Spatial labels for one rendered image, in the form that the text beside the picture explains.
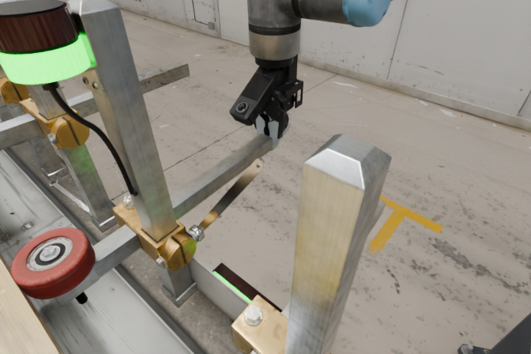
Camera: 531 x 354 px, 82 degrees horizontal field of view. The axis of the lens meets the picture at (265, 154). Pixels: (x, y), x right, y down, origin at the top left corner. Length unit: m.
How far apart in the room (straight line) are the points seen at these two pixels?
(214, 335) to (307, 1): 0.52
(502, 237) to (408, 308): 0.68
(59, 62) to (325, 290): 0.26
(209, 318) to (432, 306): 1.10
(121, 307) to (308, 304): 0.52
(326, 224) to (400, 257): 1.42
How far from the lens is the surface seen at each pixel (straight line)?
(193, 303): 0.59
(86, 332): 0.73
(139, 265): 0.66
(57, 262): 0.45
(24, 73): 0.30
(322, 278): 0.22
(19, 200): 1.07
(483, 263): 1.75
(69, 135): 0.58
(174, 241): 0.45
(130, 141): 0.35
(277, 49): 0.54
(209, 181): 0.54
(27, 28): 0.28
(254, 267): 1.45
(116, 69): 0.32
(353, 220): 0.17
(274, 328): 0.41
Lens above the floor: 1.22
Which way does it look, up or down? 37 degrees down
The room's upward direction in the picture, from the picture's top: straight up
